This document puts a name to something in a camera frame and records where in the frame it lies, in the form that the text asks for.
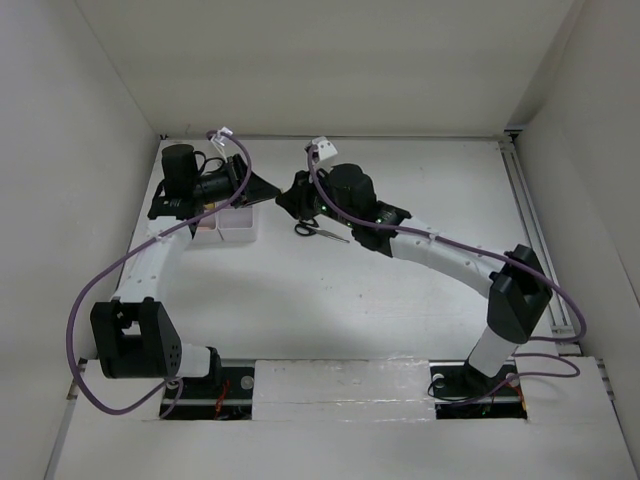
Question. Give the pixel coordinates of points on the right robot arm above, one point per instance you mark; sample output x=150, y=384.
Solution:
x=514, y=286

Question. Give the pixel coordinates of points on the black-handled scissors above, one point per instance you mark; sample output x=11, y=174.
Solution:
x=310, y=228

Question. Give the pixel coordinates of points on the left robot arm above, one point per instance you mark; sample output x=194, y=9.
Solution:
x=134, y=335

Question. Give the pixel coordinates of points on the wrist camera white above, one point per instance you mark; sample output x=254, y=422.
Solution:
x=321, y=149
x=218, y=139

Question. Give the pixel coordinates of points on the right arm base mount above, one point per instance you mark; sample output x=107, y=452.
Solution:
x=461, y=393

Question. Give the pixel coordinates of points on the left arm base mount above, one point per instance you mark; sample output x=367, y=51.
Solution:
x=201, y=400

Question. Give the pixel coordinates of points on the aluminium rail right side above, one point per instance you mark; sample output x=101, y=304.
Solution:
x=558, y=316

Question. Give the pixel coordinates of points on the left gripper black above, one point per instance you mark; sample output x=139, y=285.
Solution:
x=256, y=189

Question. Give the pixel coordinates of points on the white six-compartment organizer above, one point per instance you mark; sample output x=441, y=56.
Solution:
x=233, y=226

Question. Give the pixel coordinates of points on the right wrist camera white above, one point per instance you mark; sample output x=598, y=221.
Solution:
x=321, y=149

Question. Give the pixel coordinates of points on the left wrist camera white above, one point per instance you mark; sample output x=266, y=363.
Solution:
x=218, y=139

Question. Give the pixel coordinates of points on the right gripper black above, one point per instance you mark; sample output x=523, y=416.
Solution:
x=296, y=200

